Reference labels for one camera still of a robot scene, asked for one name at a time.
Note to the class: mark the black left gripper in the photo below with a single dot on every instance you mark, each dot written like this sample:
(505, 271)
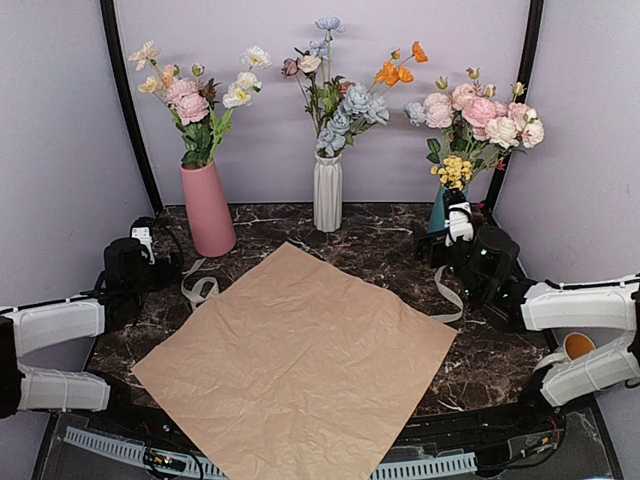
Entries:
(163, 278)

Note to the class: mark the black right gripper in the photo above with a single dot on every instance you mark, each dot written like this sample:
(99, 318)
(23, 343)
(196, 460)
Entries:
(422, 239)

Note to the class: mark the beige ribbon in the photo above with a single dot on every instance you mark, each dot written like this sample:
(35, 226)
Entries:
(203, 289)

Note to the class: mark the pink rose flower stem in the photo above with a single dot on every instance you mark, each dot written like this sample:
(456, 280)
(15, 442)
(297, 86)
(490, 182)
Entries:
(190, 114)

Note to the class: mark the beige kraft wrapping paper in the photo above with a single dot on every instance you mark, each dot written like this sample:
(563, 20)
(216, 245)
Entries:
(296, 371)

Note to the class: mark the white poppy flower stem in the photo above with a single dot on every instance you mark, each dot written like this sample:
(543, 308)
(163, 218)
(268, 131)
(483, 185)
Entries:
(239, 93)

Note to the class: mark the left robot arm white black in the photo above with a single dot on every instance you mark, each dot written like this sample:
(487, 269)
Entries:
(28, 330)

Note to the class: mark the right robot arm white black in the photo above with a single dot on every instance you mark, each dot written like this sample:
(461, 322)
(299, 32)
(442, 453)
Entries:
(538, 306)

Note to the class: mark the teal vase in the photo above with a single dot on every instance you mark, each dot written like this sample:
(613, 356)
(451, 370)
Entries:
(437, 210)

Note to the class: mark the pink ceramic vase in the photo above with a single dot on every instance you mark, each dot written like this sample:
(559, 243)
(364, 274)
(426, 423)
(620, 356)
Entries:
(208, 213)

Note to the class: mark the white ribbed vase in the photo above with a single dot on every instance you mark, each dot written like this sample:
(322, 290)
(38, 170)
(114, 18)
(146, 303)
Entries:
(327, 203)

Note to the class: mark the white mug yellow inside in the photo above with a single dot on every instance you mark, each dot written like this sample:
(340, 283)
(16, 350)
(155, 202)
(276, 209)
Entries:
(574, 346)

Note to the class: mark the pink peony flower arrangement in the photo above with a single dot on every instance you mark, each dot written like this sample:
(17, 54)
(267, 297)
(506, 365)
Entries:
(478, 132)

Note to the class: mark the blue and orange flower arrangement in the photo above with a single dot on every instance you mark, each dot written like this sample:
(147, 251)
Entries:
(341, 109)

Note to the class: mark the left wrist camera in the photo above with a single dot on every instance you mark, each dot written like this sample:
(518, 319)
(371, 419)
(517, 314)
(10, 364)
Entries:
(143, 230)

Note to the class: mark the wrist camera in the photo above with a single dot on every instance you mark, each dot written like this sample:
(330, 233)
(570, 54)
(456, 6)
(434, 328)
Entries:
(458, 218)
(143, 230)

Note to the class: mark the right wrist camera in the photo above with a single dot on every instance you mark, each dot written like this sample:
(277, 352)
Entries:
(458, 218)

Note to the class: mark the black front table rail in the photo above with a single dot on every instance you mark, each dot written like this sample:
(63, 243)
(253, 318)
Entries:
(484, 429)

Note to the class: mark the white slotted cable duct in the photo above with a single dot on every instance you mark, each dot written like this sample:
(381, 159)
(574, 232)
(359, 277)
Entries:
(171, 463)

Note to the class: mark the black left corner post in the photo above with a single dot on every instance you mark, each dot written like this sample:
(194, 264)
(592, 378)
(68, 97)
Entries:
(116, 57)

